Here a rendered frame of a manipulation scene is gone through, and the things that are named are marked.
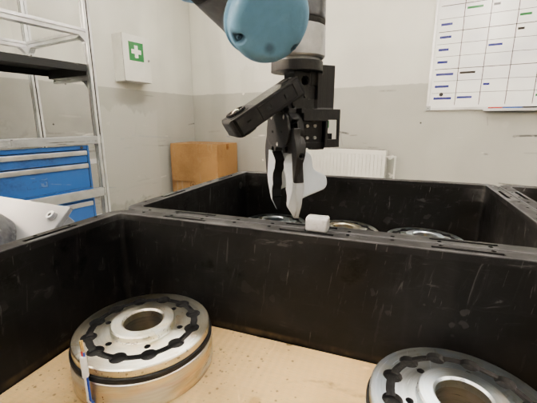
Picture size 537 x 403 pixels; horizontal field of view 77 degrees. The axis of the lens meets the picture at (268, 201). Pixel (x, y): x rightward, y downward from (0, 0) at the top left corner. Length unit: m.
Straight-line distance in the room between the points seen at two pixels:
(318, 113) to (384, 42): 2.83
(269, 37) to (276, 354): 0.27
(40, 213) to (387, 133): 2.93
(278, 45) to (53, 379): 0.32
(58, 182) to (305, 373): 2.10
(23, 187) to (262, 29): 1.98
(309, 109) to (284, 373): 0.32
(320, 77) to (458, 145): 2.70
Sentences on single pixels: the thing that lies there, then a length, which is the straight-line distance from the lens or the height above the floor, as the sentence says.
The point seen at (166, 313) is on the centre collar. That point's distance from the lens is 0.30.
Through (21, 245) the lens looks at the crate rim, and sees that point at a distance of 0.31.
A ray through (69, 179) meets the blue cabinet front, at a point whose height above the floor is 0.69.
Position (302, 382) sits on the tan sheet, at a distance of 0.28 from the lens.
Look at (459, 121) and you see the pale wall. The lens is 3.15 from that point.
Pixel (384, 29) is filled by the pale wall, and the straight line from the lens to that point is 3.31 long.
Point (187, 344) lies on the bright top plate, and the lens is 0.27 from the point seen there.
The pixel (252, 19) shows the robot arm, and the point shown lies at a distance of 0.32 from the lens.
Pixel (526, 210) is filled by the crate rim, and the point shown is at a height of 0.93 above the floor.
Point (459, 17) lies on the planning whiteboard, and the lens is 3.23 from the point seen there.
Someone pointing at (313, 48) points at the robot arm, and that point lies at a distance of 0.48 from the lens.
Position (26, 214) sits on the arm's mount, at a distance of 0.55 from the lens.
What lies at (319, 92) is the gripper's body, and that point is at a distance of 0.50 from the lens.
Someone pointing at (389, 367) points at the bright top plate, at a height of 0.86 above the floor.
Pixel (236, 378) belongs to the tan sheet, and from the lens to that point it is 0.29.
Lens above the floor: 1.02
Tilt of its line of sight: 13 degrees down
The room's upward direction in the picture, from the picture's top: straight up
